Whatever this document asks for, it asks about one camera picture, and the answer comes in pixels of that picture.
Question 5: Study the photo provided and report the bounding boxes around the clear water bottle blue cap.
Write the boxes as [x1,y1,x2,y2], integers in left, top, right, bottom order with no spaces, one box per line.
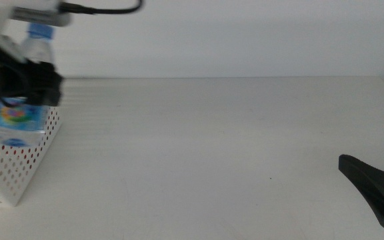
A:
[0,22,55,148]

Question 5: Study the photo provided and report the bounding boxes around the white perforated plastic basket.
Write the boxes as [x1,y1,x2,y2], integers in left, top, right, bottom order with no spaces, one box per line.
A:
[0,95,62,208]

